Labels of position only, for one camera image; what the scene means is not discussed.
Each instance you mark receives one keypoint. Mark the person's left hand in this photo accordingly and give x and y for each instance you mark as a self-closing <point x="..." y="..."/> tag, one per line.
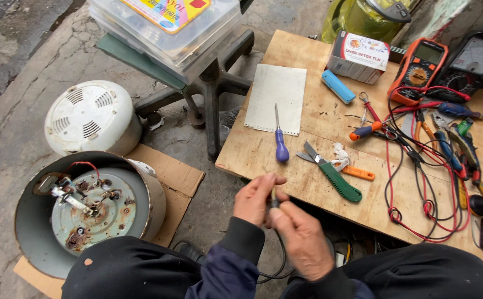
<point x="252" y="201"/>

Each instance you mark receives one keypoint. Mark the person's right hand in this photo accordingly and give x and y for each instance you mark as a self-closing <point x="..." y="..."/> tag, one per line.
<point x="306" y="245"/>

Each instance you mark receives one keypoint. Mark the person's right fingers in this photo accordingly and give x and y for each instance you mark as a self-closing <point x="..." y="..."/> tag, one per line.
<point x="279" y="218"/>

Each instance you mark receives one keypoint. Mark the person's left fingers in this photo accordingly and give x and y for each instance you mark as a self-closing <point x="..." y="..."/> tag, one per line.
<point x="271" y="179"/>

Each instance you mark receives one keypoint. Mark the white tissue wad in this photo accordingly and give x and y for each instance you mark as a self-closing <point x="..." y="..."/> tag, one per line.
<point x="342" y="155"/>

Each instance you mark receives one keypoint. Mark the white paper sheet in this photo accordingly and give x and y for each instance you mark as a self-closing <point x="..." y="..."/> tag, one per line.
<point x="277" y="89"/>

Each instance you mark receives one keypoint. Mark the black shoe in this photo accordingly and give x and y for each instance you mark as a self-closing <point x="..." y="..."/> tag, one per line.
<point x="191" y="251"/>

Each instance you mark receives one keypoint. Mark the brown cardboard sheet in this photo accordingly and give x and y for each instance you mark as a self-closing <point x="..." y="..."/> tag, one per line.
<point x="175" y="174"/>

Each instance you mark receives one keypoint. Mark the orange and blue screwdriver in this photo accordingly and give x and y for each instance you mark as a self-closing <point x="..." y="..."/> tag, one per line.
<point x="364" y="131"/>

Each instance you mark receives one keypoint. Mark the metal tweezers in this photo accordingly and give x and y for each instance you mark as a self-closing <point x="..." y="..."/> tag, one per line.
<point x="360" y="118"/>

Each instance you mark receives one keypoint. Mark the black metal stool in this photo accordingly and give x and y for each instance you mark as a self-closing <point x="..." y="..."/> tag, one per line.
<point x="214" y="83"/>

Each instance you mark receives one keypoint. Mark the white and red carton box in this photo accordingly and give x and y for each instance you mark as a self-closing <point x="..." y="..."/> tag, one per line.
<point x="360" y="58"/>

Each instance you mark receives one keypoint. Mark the person's right leg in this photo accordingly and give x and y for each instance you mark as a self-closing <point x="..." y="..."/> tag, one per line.
<point x="424" y="274"/>

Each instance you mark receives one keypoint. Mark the person's leg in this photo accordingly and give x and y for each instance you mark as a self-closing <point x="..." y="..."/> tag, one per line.
<point x="129" y="270"/>
<point x="424" y="274"/>

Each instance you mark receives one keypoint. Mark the person's left leg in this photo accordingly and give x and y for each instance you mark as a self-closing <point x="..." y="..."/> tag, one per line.
<point x="129" y="270"/>

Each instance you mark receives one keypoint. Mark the yellow-green plastic bag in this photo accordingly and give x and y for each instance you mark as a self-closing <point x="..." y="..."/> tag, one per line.
<point x="349" y="20"/>

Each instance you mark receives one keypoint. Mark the grey metal rice cooker body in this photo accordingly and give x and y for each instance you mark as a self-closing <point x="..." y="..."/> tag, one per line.
<point x="96" y="207"/>

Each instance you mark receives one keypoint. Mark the green board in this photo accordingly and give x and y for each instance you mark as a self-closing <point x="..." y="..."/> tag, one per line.
<point x="139" y="60"/>

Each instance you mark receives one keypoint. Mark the clear plastic box colourful label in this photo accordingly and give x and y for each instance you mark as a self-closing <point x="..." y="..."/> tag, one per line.
<point x="175" y="29"/>

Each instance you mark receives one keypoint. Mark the orange digital multimeter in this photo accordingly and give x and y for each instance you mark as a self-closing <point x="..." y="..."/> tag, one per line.
<point x="418" y="68"/>

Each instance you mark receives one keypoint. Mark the white vented cooker base cover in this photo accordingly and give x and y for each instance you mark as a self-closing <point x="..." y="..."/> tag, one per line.
<point x="90" y="116"/>

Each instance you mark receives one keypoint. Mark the grey scale device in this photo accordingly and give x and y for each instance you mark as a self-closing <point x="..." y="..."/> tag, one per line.
<point x="389" y="8"/>

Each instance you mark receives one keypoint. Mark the black analog multimeter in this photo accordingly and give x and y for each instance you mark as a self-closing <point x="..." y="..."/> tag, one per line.
<point x="474" y="58"/>

